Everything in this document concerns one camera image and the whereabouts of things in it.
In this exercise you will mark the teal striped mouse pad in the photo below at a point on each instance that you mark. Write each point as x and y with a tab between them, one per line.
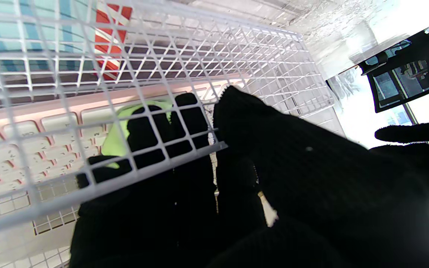
106	39

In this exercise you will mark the pink keyboard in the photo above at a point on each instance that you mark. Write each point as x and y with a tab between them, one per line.
21	130

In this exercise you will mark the black framed screen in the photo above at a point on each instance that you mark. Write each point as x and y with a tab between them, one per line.
400	78

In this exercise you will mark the green computer mouse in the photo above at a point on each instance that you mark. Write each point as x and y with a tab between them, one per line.
116	143

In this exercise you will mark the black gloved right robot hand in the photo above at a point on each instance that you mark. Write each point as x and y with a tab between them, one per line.
311	193

